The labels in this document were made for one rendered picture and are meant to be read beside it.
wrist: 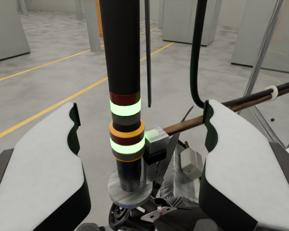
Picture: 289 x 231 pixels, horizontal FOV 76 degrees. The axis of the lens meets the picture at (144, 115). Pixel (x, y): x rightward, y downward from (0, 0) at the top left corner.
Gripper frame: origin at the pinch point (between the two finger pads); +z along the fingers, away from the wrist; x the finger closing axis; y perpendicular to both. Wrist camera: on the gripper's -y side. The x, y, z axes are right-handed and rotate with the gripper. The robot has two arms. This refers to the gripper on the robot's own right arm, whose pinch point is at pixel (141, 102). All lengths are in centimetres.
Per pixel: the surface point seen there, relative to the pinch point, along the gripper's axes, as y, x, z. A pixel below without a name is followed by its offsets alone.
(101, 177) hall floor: 159, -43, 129
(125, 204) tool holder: 18.8, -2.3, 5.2
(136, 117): 5.3, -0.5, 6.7
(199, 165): 50, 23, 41
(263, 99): 10.0, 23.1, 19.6
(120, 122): 5.7, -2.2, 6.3
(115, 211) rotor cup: 44.0, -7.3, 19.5
